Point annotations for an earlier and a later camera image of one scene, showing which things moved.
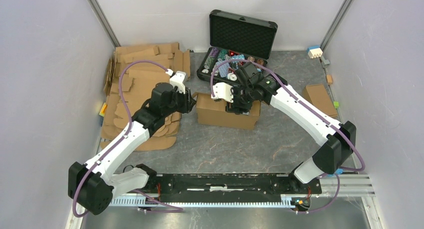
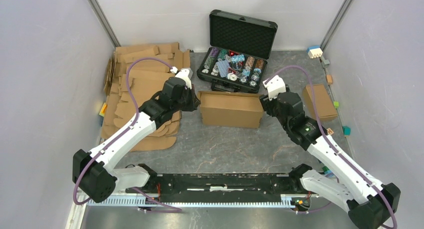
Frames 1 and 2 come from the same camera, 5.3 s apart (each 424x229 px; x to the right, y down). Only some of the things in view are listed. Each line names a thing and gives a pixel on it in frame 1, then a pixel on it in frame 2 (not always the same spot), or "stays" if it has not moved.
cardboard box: [213, 112] stays
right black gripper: [234, 106] -> [267, 104]
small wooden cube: [329, 79] stays
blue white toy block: [314, 51] stays
